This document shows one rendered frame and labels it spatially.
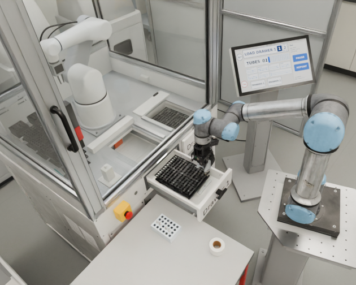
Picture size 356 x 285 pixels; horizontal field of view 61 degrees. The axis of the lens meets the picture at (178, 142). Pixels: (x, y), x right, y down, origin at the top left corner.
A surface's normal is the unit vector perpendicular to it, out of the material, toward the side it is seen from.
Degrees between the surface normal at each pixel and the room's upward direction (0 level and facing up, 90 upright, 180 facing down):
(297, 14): 90
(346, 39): 90
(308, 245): 0
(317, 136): 81
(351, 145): 0
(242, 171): 5
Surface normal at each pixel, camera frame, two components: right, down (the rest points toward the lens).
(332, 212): -0.09, -0.76
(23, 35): 0.79, 0.37
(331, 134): -0.51, 0.49
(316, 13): -0.67, 0.54
